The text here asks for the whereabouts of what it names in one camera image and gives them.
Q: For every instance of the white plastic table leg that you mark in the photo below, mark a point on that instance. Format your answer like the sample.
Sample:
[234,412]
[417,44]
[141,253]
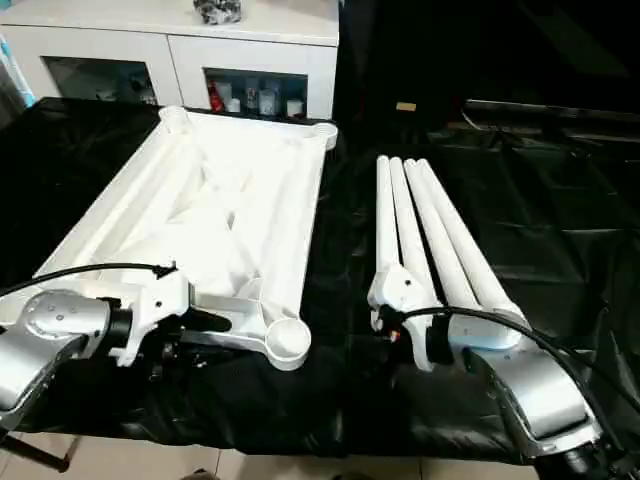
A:
[433,220]
[411,220]
[457,220]
[386,220]

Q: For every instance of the white plastic table top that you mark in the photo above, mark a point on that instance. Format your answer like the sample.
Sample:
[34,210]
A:
[230,210]

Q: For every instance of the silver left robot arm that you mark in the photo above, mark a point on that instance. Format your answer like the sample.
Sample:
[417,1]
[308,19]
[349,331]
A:
[50,340]

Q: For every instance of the black plastic mat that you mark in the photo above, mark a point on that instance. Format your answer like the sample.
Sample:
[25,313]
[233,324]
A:
[500,230]

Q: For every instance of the small tan tag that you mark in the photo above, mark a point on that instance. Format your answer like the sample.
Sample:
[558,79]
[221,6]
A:
[405,107]

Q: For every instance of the small red bottle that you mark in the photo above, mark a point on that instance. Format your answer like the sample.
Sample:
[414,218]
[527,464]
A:
[215,98]

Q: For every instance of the white cabinet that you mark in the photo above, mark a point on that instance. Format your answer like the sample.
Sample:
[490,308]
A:
[250,55]

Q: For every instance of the grey crumpled bundle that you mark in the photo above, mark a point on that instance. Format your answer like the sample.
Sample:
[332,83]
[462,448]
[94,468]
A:
[218,10]

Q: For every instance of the black metal stand frame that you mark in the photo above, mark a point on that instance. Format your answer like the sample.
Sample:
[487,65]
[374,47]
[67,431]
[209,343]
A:
[45,455]

